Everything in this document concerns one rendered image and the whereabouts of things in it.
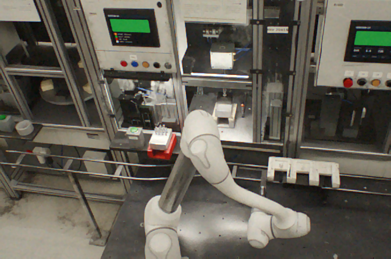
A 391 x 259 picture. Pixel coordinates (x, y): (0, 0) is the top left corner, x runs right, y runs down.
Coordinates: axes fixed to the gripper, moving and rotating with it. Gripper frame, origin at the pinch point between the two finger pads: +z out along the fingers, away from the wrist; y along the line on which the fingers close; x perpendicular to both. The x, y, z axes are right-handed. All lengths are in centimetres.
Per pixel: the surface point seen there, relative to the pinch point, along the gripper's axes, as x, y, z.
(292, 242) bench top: -16.6, -19.7, -25.5
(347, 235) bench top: -44, -20, -17
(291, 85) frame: -10, 45, 21
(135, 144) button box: 74, 7, 7
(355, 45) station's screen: -35, 71, 17
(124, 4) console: 68, 87, 20
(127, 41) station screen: 69, 69, 18
